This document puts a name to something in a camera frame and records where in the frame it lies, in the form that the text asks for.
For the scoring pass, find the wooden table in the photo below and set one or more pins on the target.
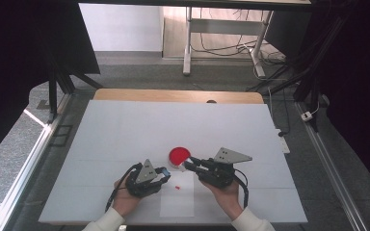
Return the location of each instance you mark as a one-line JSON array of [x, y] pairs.
[[160, 95]]

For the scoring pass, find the small white adapter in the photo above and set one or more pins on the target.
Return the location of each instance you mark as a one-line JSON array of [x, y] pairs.
[[306, 116]]

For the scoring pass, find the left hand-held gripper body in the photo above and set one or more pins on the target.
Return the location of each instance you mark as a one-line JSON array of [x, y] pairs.
[[146, 174]]

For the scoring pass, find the person's left hand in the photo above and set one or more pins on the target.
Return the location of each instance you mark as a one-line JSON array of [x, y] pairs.
[[122, 200]]

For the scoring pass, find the small dark round grommet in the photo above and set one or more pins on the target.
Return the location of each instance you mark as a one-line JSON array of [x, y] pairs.
[[211, 101]]

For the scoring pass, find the white paper sheet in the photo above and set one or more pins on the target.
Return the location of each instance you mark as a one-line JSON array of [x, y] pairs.
[[177, 200]]

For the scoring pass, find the black tripod stand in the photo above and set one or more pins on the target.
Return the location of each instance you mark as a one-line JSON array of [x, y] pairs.
[[311, 86], [53, 93]]

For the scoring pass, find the aluminium rail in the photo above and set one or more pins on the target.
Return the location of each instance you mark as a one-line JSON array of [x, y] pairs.
[[22, 179], [330, 166]]

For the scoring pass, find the white wall panel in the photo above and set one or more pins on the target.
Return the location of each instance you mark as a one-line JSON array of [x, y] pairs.
[[122, 27]]

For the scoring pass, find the round red ink pad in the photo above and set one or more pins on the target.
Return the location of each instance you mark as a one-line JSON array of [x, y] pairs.
[[177, 155]]

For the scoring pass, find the white metal desk frame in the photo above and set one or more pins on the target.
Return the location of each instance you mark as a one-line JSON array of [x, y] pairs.
[[224, 27]]

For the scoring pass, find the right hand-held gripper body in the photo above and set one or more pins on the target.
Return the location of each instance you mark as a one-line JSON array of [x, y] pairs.
[[218, 174]]

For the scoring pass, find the large white board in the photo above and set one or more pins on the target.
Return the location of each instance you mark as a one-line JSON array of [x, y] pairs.
[[141, 128]]

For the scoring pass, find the black curtain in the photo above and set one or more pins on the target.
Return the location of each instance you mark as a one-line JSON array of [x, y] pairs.
[[359, 96], [19, 64]]

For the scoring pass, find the person's right hand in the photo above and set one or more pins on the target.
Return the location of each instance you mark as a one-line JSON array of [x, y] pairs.
[[228, 197]]

